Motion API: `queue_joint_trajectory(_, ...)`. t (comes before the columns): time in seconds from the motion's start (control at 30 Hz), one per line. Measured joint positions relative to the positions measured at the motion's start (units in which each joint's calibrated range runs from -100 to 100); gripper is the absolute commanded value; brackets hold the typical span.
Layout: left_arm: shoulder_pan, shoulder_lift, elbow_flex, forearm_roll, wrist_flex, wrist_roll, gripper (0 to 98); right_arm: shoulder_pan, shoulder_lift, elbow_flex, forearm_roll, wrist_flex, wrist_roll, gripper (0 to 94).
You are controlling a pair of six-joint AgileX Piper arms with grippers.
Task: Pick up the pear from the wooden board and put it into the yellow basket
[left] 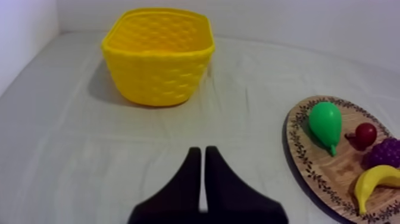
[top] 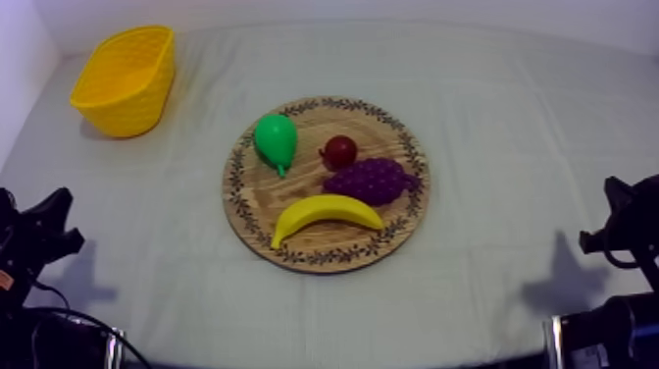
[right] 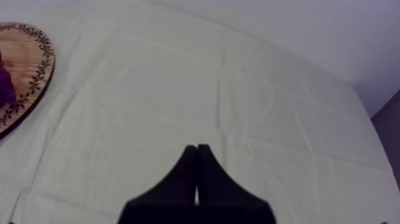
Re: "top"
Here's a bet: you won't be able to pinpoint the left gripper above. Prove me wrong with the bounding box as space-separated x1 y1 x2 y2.
0 186 86 290

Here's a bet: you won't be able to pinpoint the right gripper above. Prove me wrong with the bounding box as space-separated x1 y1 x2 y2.
578 174 659 270

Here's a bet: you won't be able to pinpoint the yellow plastic basket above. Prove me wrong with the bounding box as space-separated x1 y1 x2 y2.
70 25 177 139

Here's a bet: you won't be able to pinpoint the green toy pear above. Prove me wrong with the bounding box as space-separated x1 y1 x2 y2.
253 113 299 179

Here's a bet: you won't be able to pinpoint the round wooden board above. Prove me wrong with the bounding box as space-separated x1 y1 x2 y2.
222 95 431 275

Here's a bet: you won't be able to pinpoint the silver metal bar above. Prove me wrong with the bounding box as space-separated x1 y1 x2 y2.
543 315 565 369
105 327 126 369

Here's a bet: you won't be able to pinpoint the purple toy grapes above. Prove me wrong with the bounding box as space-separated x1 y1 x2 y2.
322 157 422 208

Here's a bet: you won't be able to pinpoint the yellow toy banana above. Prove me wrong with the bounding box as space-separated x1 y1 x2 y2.
270 193 385 250

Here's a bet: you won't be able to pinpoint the small red fruit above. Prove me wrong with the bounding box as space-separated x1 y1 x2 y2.
318 134 360 172

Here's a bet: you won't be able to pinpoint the black cable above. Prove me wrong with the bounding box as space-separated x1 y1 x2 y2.
27 280 153 369

